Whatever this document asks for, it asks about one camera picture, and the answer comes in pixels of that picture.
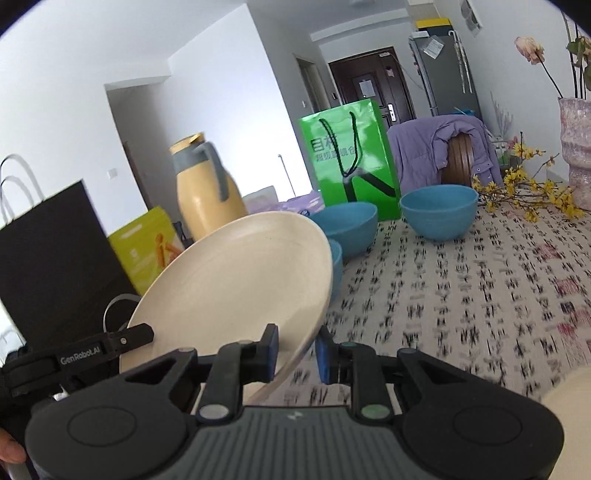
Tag blue bowl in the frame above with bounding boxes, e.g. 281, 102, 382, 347
329, 239, 342, 301
400, 184, 479, 242
310, 202, 378, 259

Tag person's left hand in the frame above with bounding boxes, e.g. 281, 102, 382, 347
0, 429, 27, 464

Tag black paper bag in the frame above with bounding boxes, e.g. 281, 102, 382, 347
1, 182, 138, 350

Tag yellow snack package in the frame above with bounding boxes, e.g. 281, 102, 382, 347
108, 207, 184, 295

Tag patterned tablecloth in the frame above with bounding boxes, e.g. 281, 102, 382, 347
250, 202, 591, 408

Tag yellow thermos jug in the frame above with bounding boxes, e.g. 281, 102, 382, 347
169, 133, 249, 241

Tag green paper bag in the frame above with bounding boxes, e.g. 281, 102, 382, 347
300, 99, 402, 221

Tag cream plate stack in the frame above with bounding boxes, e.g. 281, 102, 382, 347
542, 366, 591, 480

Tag purple jacket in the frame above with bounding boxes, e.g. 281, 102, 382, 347
387, 114, 503, 195

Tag wooden chair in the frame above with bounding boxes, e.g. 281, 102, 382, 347
441, 133, 474, 187

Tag yellow flower branch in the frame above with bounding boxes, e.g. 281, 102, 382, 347
471, 133, 586, 223

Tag dark entrance door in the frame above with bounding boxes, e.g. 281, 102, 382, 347
329, 47, 416, 129

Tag grey refrigerator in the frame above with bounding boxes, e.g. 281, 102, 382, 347
409, 29, 482, 119

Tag pink textured vase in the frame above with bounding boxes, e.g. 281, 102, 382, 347
558, 98, 591, 211

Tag dried pink roses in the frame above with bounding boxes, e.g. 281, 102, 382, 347
514, 12, 590, 100

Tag white cable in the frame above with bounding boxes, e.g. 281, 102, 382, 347
102, 293, 143, 332

